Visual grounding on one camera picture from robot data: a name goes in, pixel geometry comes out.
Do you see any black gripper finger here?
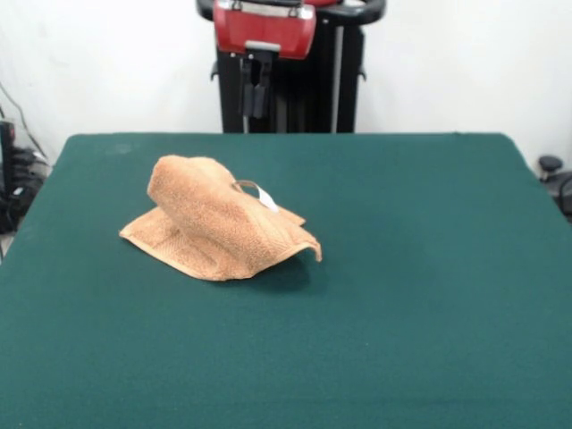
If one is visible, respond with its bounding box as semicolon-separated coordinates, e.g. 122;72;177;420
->
252;57;273;119
240;55;257;117

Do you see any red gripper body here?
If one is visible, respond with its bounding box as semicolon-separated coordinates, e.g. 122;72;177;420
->
213;0;318;62

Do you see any tan terry towel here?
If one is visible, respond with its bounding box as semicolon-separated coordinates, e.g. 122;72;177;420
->
118;154;324;282

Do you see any black box with red light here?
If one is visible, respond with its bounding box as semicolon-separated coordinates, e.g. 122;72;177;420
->
0;119;18;200

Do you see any dark green table cloth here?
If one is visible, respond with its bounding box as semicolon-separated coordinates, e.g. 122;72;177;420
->
0;131;572;429

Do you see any black chair base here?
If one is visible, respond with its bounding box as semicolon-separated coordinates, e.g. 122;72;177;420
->
537;155;572;224

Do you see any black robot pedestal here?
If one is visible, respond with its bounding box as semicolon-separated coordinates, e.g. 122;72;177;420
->
196;0;386;134

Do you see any grey wall cable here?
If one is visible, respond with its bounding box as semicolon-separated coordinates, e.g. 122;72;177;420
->
0;80;49;162

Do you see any black cable bundle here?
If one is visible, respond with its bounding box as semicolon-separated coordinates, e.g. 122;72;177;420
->
0;147;53;236

